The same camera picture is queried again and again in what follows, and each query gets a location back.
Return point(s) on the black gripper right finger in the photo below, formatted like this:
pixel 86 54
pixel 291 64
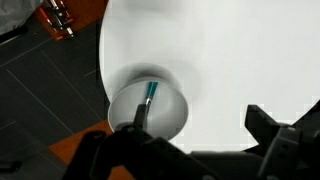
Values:
pixel 261 125

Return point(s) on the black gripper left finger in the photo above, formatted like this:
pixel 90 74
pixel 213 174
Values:
pixel 141 116

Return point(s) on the teal marker pen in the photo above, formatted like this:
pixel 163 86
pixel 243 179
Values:
pixel 151 90

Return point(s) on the grey metal bowl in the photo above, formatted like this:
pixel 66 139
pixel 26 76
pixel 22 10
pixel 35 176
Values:
pixel 166 110

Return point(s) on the white plastic bag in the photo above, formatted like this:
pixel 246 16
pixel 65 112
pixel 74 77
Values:
pixel 16 13

